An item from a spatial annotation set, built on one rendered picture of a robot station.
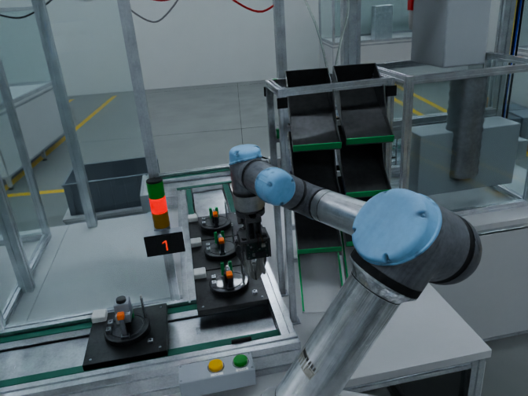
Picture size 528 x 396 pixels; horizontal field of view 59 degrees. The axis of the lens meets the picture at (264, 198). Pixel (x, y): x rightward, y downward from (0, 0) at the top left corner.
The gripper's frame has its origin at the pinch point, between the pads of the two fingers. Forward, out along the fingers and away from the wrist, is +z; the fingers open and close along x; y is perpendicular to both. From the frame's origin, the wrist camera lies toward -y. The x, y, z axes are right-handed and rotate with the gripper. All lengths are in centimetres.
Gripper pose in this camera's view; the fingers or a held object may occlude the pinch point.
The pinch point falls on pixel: (254, 273)
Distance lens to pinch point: 124.2
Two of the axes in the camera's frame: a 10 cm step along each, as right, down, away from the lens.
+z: 0.7, 9.2, 4.0
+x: 9.8, -1.4, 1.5
